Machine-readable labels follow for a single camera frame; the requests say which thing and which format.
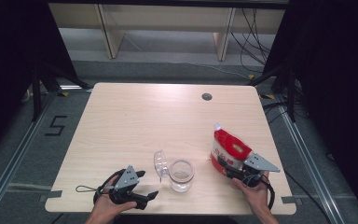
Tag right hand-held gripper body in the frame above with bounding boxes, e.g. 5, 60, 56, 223
241, 152, 282, 189

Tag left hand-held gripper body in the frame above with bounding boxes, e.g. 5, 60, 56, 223
107, 164, 148, 210

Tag red and white sugar bag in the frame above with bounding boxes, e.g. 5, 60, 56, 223
210, 122, 254, 177

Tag clear glass jar with lid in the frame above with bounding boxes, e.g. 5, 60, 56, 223
153, 149, 197, 193

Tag person's right hand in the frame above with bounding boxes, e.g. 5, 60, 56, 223
231, 179, 269, 217

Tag person's left hand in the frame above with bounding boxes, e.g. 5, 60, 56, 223
92, 175, 138, 220

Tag grey tape strip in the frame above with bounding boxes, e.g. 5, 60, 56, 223
38, 189, 63, 203
281, 195, 303, 205

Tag black metal stand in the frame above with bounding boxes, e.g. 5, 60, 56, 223
247, 63, 298, 123
31, 61, 93, 123

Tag black curtain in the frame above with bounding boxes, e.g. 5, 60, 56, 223
0, 0, 79, 161
261, 0, 358, 224

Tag beige wooden shelf unit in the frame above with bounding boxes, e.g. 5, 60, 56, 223
49, 3, 285, 62

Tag black wrist strap with cord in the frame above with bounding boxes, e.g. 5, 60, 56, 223
75, 168, 127, 205

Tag silver metal floor rail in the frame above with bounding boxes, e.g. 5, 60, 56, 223
275, 102, 347, 224
0, 89, 59, 217

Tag black cables beside stand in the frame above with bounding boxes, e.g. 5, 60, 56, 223
262, 101, 294, 125

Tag thin black floor cable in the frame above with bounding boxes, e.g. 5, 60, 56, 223
283, 170, 334, 224

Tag thin white floor cable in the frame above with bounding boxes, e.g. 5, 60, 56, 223
123, 34, 252, 79

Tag bundle of black hanging cables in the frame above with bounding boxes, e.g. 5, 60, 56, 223
230, 7, 273, 75

